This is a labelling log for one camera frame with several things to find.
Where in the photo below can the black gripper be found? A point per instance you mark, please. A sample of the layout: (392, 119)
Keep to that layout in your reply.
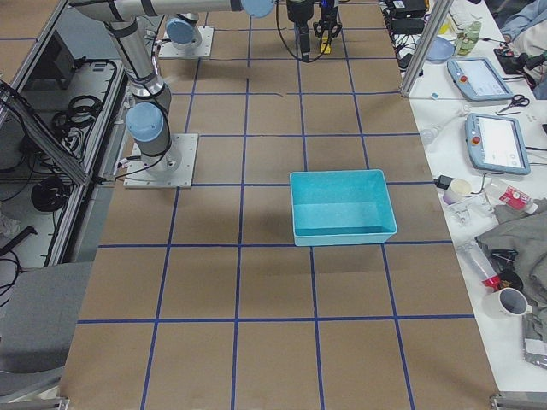
(299, 12)
(326, 9)

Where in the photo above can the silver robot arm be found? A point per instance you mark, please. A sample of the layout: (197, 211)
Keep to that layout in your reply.
(147, 121)
(256, 9)

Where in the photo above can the light blue plate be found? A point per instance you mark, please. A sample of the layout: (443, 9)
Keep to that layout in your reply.
(441, 50)

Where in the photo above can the green tape rolls stack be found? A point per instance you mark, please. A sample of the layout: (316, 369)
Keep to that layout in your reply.
(467, 39)

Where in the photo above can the upper blue teach pendant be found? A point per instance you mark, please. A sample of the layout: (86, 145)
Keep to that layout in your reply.
(478, 80)

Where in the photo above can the blue teach pendant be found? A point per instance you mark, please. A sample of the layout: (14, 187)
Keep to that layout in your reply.
(496, 144)
(478, 80)

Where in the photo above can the light blue plastic bin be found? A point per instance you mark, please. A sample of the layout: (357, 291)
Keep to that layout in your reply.
(349, 207)

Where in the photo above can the lower blue teach pendant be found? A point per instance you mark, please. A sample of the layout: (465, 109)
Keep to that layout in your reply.
(496, 144)

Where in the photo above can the black scissors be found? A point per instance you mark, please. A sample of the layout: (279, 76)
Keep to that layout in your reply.
(518, 100)

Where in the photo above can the white paper cup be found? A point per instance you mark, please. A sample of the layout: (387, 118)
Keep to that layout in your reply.
(457, 191)

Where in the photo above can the clear tube red cap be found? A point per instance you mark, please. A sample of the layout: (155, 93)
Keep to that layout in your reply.
(475, 258)

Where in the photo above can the grey cloth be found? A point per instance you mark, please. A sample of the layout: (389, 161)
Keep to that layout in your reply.
(526, 234)

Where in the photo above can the white mug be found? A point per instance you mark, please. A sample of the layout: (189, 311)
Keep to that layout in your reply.
(506, 303)

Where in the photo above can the aluminium frame post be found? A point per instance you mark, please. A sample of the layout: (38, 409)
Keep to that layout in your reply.
(439, 11)

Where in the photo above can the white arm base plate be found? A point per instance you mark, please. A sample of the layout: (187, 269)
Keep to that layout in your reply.
(175, 169)
(186, 43)

